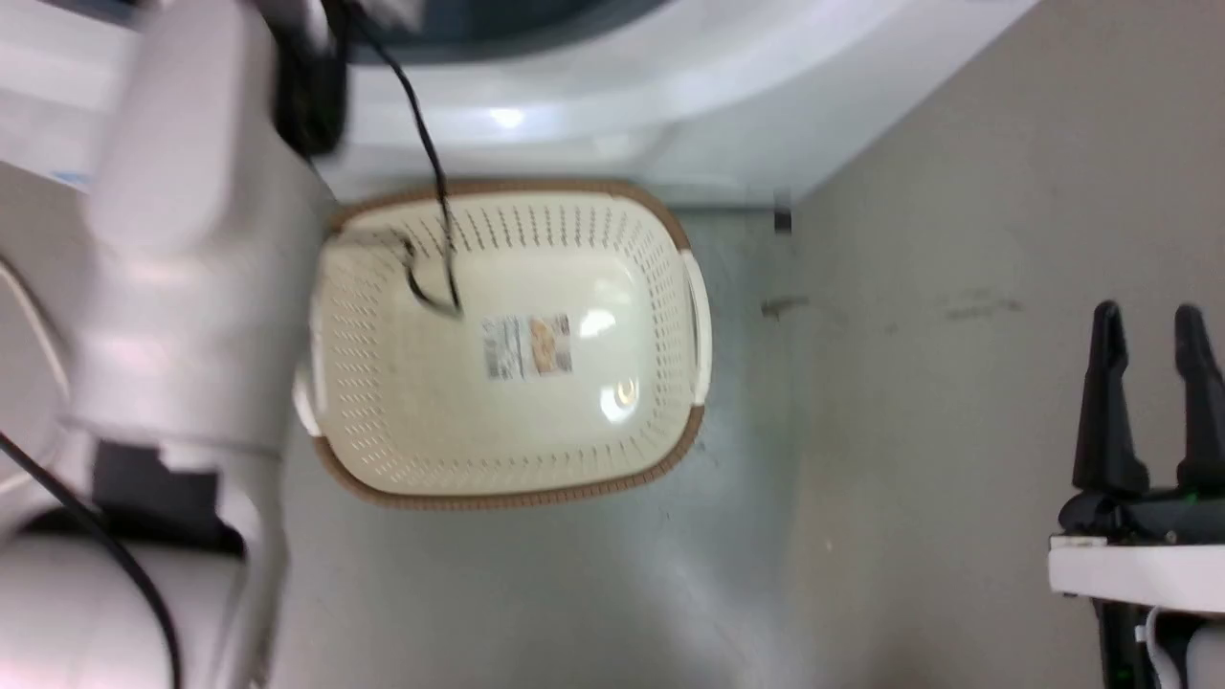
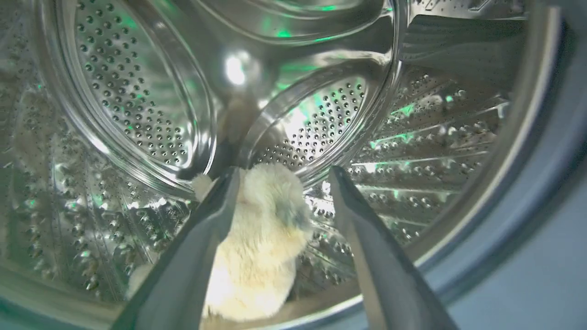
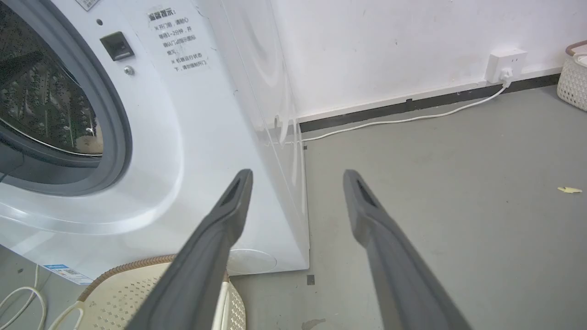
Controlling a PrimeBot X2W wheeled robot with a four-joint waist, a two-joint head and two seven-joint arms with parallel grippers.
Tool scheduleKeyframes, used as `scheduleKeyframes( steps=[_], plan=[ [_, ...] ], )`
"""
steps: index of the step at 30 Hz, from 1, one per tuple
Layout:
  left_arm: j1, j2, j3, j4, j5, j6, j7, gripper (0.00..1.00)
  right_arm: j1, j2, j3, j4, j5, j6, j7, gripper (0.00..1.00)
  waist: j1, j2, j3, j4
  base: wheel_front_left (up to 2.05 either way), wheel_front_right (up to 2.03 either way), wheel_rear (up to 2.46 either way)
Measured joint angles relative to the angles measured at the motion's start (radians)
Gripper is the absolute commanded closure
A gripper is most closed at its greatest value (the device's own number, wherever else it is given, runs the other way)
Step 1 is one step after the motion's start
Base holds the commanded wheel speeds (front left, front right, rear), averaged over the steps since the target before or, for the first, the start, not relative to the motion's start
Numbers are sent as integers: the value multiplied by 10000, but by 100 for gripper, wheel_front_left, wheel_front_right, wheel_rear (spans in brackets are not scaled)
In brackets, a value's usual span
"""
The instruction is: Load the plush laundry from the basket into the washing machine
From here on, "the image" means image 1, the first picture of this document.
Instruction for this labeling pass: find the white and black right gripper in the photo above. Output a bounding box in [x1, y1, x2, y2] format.
[1047, 300, 1225, 689]

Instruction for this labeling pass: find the printed basket label sticker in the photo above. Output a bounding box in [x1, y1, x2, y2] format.
[482, 314, 573, 380]

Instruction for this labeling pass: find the cream perforated laundry basket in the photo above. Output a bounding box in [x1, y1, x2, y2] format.
[293, 178, 713, 509]

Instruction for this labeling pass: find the white washing machine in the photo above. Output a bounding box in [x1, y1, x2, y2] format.
[0, 0, 1039, 207]

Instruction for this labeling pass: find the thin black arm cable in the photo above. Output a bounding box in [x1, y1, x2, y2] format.
[330, 0, 466, 319]

